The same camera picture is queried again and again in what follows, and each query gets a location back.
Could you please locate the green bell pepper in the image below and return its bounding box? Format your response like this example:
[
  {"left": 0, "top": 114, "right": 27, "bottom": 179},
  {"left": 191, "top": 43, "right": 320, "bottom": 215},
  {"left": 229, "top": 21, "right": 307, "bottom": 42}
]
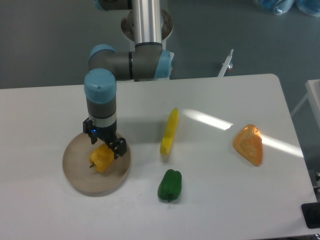
[{"left": 157, "top": 169, "right": 183, "bottom": 202}]

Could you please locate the white pedestal support strut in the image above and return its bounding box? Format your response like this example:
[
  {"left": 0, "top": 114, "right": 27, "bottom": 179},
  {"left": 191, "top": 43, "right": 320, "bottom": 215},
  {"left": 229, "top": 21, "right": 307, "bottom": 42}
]
[{"left": 217, "top": 49, "right": 234, "bottom": 78}]

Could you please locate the beige round plate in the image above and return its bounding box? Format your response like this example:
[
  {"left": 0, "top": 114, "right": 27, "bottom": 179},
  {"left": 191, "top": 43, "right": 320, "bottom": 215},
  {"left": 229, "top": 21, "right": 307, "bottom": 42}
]
[{"left": 62, "top": 133, "right": 132, "bottom": 197}]

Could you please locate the black device at table edge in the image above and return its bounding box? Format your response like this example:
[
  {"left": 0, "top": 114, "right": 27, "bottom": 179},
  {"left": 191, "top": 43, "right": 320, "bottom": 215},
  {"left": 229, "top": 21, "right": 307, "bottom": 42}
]
[{"left": 301, "top": 202, "right": 320, "bottom": 229}]

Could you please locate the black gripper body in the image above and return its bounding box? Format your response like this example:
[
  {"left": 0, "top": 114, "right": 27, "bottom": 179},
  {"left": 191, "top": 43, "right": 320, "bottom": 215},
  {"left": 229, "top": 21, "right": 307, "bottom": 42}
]
[{"left": 82, "top": 118, "right": 117, "bottom": 144}]

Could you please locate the orange pumpkin slice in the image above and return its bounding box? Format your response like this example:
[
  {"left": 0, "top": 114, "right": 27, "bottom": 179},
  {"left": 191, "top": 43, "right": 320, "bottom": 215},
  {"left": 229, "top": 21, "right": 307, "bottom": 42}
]
[{"left": 232, "top": 124, "right": 263, "bottom": 167}]

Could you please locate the yellow corn cob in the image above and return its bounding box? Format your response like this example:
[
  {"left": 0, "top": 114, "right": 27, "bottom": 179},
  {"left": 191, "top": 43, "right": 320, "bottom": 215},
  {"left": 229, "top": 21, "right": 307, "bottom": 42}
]
[{"left": 159, "top": 107, "right": 180, "bottom": 156}]

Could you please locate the blue plastic bag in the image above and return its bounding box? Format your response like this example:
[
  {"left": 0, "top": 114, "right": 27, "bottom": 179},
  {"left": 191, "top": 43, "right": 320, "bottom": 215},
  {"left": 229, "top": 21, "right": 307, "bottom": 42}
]
[
  {"left": 252, "top": 0, "right": 295, "bottom": 15},
  {"left": 295, "top": 0, "right": 320, "bottom": 17}
]

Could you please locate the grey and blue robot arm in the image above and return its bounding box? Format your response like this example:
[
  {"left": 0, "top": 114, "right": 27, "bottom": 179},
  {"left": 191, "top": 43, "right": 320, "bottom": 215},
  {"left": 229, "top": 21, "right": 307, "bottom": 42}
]
[{"left": 83, "top": 0, "right": 172, "bottom": 159}]

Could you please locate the white side table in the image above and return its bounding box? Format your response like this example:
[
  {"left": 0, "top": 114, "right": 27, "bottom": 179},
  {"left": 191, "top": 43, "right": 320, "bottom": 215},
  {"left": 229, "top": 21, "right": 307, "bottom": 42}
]
[{"left": 290, "top": 79, "right": 320, "bottom": 126}]

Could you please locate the yellow bell pepper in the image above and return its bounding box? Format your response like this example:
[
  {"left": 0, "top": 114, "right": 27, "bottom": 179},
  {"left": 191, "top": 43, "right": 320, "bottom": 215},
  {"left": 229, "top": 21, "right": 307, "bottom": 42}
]
[{"left": 89, "top": 143, "right": 114, "bottom": 173}]

